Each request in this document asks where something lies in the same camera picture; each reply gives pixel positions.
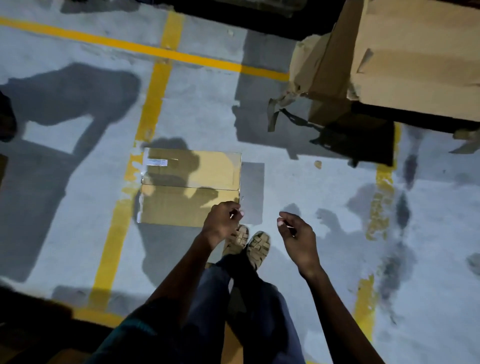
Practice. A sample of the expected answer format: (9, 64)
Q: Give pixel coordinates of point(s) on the person's right woven shoe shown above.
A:
(258, 249)

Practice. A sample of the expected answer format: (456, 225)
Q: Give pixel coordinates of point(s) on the person's blue jeans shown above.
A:
(210, 300)

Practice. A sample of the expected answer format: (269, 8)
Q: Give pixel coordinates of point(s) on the person's right hand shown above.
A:
(300, 243)

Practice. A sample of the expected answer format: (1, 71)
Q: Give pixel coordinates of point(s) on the large yellowish taped carton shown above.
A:
(225, 172)

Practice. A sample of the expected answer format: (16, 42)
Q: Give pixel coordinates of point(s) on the hanging brown tape strip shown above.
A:
(273, 112)

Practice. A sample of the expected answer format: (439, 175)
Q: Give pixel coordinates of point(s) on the person's right forearm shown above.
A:
(337, 318)

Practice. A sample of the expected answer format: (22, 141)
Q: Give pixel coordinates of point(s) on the person's left forearm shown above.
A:
(183, 277)

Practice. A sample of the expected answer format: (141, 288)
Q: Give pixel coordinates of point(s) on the person's left hand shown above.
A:
(221, 223)

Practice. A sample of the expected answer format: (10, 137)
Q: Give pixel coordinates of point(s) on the person's left woven shoe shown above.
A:
(236, 240)

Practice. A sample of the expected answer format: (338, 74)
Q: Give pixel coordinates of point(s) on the pile of brown cardboard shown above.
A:
(412, 56)

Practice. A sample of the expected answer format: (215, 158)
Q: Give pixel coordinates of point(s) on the person's woven shoe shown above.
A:
(258, 249)
(236, 240)

